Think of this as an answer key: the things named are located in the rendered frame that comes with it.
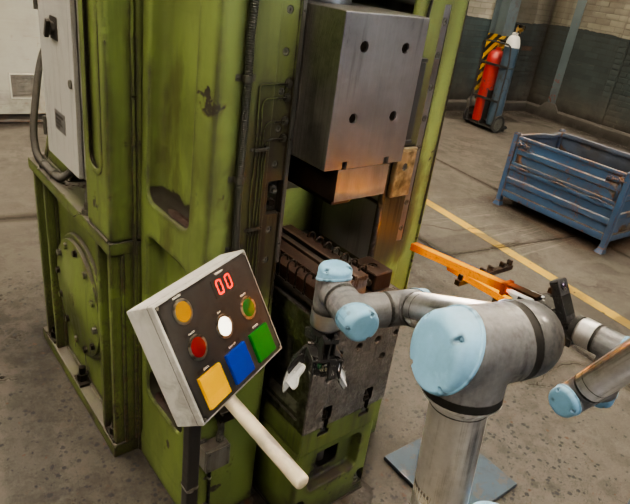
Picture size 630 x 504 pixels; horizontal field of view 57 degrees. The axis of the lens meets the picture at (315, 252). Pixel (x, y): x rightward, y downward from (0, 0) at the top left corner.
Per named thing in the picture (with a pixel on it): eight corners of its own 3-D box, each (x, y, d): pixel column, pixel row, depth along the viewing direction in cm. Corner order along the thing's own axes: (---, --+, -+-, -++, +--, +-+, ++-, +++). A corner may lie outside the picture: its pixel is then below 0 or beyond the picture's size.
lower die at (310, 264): (364, 295, 188) (368, 272, 184) (316, 310, 176) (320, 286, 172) (288, 242, 216) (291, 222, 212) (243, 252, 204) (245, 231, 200)
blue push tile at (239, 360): (256, 368, 138) (244, 340, 136) (238, 385, 132) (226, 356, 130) (250, 368, 139) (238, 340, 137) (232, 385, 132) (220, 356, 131)
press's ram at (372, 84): (420, 159, 176) (451, 19, 159) (324, 172, 153) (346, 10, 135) (333, 122, 204) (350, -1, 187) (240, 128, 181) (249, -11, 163)
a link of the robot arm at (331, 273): (327, 277, 118) (312, 257, 125) (320, 322, 122) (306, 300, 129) (361, 274, 121) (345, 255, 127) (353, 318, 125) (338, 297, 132)
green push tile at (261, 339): (276, 348, 146) (266, 321, 144) (261, 363, 140) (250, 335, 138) (270, 349, 147) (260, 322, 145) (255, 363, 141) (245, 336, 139)
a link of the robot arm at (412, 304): (603, 297, 82) (416, 276, 127) (543, 304, 78) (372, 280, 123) (605, 377, 83) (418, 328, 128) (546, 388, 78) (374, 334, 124)
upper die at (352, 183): (384, 193, 172) (389, 163, 168) (333, 202, 160) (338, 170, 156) (299, 151, 200) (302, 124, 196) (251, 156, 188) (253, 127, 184)
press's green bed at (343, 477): (362, 487, 233) (382, 397, 212) (287, 532, 210) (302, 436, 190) (282, 406, 270) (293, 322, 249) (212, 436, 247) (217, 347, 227)
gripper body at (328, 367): (308, 383, 130) (314, 338, 124) (300, 359, 137) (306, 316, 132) (340, 381, 132) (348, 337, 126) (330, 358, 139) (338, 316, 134)
